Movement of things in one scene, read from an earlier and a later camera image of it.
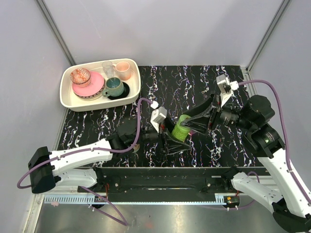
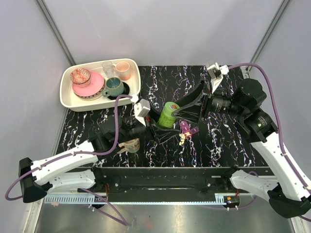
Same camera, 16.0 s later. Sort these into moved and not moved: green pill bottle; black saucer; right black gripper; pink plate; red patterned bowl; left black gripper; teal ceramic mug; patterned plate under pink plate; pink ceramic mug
Moved: green pill bottle; right black gripper; left black gripper
Not moved: patterned plate under pink plate; teal ceramic mug; pink plate; pink ceramic mug; red patterned bowl; black saucer
